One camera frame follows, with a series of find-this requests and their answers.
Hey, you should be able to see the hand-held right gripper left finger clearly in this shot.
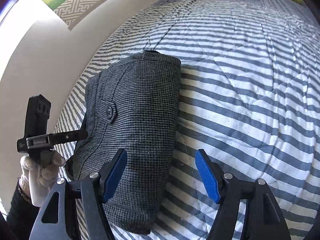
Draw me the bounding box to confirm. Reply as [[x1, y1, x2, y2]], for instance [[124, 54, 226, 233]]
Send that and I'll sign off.
[[32, 148, 128, 240]]

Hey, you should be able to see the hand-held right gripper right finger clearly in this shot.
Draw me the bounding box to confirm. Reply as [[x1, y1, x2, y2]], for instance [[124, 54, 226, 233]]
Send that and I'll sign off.
[[195, 149, 293, 240]]

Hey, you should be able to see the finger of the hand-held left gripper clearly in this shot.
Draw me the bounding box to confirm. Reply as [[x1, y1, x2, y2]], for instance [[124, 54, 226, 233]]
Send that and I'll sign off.
[[56, 129, 88, 143]]

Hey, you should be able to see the grey houndstooth coat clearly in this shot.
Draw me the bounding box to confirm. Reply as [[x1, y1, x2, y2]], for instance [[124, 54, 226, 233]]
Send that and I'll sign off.
[[64, 51, 182, 235]]

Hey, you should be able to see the person's left forearm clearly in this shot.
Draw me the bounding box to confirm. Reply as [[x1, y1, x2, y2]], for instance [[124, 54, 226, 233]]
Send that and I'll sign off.
[[5, 177, 38, 240]]

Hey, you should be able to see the person's left hand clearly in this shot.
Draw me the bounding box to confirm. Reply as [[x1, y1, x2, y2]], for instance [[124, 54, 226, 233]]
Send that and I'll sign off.
[[20, 152, 67, 205]]

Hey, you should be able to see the blue white striped bedspread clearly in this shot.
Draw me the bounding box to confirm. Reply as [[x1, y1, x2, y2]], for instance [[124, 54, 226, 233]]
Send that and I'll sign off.
[[52, 0, 320, 240]]

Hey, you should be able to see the beaded bracelet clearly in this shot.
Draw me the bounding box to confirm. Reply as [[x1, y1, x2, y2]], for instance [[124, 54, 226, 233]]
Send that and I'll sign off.
[[16, 177, 32, 203]]

